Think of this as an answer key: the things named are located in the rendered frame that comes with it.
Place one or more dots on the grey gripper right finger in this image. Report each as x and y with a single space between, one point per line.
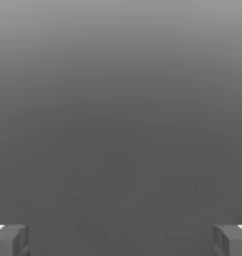
235 243

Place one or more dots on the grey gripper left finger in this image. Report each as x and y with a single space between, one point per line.
7 242

